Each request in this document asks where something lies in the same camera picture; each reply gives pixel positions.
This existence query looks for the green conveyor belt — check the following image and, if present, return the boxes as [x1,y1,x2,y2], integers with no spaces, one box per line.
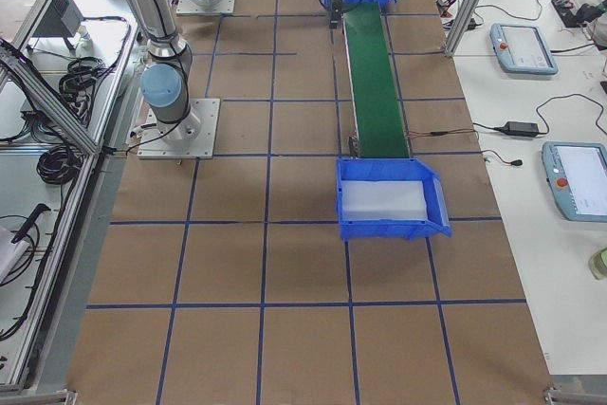
[343,3,409,158]

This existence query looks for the upper teach pendant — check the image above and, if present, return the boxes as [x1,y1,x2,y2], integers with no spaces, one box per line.
[489,24,559,76]

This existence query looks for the teach pendant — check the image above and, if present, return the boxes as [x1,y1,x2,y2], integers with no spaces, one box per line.
[489,24,559,76]
[542,141,606,223]

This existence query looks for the white foam pad right bin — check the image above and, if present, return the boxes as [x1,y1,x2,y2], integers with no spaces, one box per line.
[341,180,428,221]

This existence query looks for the blue bin near right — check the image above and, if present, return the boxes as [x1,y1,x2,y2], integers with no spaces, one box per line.
[336,158,452,241]

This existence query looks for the black power adapter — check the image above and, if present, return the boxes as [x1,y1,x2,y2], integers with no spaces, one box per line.
[504,121,541,138]

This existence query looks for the grey control box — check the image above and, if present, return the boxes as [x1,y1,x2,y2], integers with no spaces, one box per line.
[32,0,83,39]

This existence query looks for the lower teach pendant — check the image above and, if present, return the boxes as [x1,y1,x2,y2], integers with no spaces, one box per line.
[542,141,606,223]

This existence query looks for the coiled black cables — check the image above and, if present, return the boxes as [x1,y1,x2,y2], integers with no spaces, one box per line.
[36,144,80,185]

